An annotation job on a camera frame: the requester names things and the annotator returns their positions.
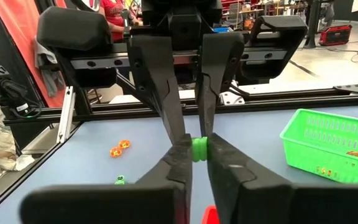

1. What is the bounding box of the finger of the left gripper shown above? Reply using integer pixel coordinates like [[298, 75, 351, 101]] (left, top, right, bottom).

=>
[[197, 32, 245, 138], [127, 34, 186, 146]]

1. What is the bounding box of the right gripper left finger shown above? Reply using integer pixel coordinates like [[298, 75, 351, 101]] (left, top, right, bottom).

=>
[[20, 134, 194, 224]]

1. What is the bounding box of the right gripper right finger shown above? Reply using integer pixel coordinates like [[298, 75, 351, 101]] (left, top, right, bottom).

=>
[[208, 133, 358, 224]]

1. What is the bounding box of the red plastic basket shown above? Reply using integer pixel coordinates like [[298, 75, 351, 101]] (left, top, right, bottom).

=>
[[201, 204, 221, 224]]

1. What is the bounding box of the person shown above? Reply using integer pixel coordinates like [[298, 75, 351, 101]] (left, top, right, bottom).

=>
[[99, 0, 130, 43]]

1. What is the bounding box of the green plastic basket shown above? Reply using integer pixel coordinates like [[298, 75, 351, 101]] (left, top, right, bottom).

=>
[[279, 108, 358, 185]]

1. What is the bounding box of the silver aluminium strut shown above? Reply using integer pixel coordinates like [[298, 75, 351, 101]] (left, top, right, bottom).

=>
[[56, 86, 76, 144]]

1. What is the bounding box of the grey hanging cloth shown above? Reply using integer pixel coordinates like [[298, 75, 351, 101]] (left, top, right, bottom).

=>
[[34, 36, 65, 98]]

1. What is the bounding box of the black stand pole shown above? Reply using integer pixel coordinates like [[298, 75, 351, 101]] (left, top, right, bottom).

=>
[[303, 0, 323, 49]]

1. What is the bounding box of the red tool case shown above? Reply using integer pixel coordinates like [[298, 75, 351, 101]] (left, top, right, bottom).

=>
[[318, 24, 353, 47]]

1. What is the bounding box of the orange red backdrop panel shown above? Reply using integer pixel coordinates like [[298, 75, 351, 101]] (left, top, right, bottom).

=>
[[0, 0, 74, 108]]

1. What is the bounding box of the white mounting bracket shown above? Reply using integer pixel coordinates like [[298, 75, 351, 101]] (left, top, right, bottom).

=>
[[218, 80, 246, 106]]

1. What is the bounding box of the black aluminium table frame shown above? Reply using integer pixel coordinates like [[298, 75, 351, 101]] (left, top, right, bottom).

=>
[[0, 83, 358, 220]]

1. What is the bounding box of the black device with cable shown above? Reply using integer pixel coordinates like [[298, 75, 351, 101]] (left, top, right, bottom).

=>
[[0, 64, 43, 119]]

